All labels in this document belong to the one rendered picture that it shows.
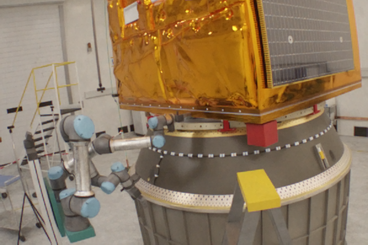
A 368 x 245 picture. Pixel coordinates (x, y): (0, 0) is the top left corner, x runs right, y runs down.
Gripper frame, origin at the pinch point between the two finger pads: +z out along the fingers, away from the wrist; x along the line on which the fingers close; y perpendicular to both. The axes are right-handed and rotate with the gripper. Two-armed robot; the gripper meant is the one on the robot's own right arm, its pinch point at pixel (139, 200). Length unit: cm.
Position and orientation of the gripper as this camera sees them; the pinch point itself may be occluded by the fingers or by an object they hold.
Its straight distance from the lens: 196.7
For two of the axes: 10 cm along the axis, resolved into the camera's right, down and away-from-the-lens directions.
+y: -6.8, 5.5, -4.9
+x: 6.5, 1.5, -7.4
